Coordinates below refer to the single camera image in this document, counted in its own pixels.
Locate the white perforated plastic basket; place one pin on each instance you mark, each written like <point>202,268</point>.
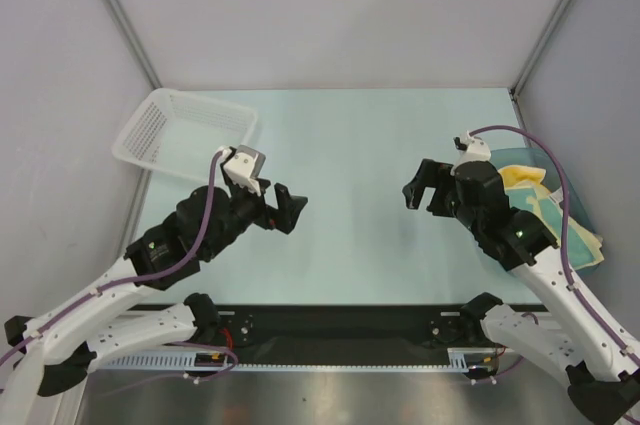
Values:
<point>177,133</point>

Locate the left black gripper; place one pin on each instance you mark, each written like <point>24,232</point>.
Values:
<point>282,218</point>

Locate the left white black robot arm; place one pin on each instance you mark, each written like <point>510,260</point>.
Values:
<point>63,346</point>

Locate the teal and cream towel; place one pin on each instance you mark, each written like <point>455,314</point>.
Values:
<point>526,191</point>

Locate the blue translucent plastic tub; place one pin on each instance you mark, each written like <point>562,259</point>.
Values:
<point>536,158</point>

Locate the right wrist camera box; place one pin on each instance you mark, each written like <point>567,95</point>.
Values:
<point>471,149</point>

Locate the slotted cable duct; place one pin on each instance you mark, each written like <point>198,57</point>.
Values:
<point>193,360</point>

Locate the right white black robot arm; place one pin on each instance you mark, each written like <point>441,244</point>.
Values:
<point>599,373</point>

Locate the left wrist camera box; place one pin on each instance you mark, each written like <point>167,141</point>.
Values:
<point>241,167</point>

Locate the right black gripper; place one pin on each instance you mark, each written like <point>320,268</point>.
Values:
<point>441,190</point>

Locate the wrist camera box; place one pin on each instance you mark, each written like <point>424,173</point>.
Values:
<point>241,167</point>
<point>471,149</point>

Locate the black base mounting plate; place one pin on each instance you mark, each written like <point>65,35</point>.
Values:
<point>356,329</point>

